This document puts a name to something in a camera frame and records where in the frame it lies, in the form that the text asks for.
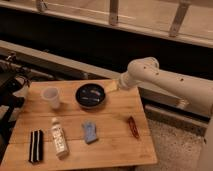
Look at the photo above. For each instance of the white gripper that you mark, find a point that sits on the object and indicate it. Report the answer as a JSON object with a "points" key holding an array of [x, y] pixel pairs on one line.
{"points": [[125, 81]]}

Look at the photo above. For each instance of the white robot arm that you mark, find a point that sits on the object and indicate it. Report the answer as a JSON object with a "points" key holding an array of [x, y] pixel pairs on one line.
{"points": [[191, 90]]}

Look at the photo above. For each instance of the black ceramic bowl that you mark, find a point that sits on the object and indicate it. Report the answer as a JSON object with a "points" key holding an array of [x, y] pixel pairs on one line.
{"points": [[90, 95]]}

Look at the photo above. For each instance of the red brown pocket tool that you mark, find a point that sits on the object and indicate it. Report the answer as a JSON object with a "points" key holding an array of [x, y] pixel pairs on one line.
{"points": [[133, 127]]}

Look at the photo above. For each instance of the clear plastic cup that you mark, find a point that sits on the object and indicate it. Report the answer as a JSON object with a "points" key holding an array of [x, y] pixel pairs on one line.
{"points": [[51, 95]]}

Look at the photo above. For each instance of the wooden table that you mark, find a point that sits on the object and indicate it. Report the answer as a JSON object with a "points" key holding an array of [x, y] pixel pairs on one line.
{"points": [[115, 146]]}

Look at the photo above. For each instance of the white plastic bottle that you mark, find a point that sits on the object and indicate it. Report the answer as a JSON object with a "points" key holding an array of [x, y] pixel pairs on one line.
{"points": [[59, 139]]}

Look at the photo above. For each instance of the black white striped cloth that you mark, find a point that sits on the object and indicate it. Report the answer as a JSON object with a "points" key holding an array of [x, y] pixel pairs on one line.
{"points": [[36, 146]]}

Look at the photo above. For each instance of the metal railing frame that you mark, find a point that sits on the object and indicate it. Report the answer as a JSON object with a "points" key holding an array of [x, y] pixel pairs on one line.
{"points": [[188, 21]]}

